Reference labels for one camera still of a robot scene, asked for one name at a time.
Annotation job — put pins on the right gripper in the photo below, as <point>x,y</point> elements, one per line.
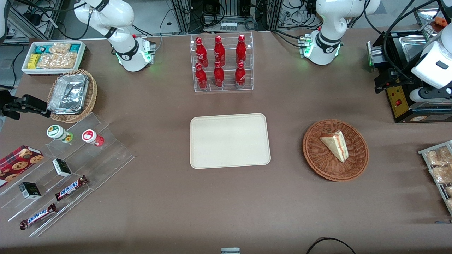
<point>14,105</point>

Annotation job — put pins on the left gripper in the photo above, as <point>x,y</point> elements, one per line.
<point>401,78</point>

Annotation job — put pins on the triangular sandwich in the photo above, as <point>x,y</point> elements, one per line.
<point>335,146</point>

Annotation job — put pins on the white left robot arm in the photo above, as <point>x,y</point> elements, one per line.
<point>330,24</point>

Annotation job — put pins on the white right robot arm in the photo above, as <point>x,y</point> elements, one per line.
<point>120,21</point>

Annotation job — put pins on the light wicker basket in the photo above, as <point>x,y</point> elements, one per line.
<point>92,91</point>

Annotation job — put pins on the round brown wicker basket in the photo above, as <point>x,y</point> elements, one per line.
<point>317,158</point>

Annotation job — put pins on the beige plastic tray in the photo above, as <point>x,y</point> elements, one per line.
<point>229,141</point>

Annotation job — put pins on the black hot food warmer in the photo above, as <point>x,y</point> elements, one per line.
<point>400,106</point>

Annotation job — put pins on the green lid yogurt cup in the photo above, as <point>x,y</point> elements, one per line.
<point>56,132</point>

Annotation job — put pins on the stack of foil trays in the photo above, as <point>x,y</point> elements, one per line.
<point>69,93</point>

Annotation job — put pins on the white snack bin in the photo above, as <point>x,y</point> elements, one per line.
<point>31,71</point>

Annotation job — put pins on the yellow snack packet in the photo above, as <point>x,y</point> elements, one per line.
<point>33,61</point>

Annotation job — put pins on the clear bag of crackers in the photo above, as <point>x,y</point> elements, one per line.
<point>46,61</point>
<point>60,48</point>
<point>66,60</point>

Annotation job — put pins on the teal snack packet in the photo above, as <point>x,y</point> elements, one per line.
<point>75,48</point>
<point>43,49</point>

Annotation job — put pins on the red lid yogurt cup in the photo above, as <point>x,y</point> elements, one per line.
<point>90,136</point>

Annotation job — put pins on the red cookie box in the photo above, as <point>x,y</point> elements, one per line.
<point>17,164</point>

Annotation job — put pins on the small black white carton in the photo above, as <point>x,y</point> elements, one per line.
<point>30,190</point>
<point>62,167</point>

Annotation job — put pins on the clear acrylic tiered shelf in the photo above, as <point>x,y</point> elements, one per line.
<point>106,158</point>

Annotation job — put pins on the snickers chocolate bar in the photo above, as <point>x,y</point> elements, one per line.
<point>70,188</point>
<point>38,216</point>

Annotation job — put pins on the clear bag of fried snacks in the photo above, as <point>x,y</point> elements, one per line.
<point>449,191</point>
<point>450,204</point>
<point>438,157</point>
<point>441,174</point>

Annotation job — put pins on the red cola bottle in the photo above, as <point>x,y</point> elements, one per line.
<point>201,53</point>
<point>201,78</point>
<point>219,77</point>
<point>219,52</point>
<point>241,51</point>
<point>240,77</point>

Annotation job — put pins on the clear acrylic bottle rack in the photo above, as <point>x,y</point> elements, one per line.
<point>227,88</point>

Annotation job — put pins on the white power strip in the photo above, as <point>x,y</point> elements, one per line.
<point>228,25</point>

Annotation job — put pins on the small grey object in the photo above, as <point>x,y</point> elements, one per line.
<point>230,251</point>

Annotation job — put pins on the aluminium frame rack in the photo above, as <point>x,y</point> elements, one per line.
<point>183,14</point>

